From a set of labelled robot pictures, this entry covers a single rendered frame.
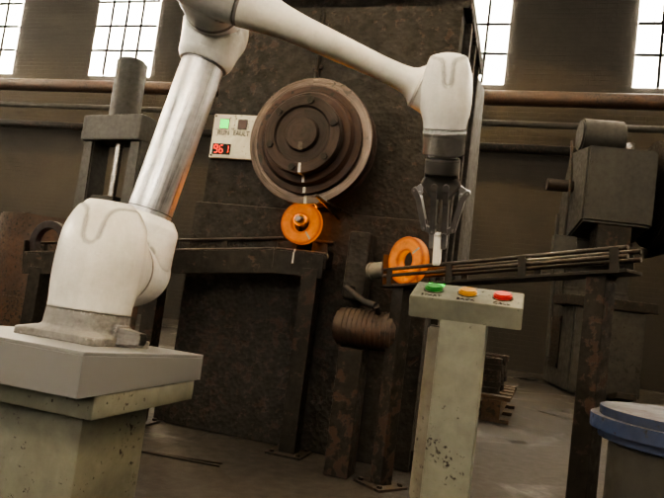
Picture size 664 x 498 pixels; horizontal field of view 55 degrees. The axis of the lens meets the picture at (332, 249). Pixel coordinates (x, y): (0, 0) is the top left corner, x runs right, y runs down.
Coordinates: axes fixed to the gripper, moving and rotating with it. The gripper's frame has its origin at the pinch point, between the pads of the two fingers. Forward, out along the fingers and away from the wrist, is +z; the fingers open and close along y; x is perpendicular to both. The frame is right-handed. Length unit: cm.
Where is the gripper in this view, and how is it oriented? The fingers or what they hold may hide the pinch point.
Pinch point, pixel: (437, 248)
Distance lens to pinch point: 143.1
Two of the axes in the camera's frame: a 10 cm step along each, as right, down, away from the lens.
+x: -3.1, 2.4, -9.2
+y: -9.5, -0.9, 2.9
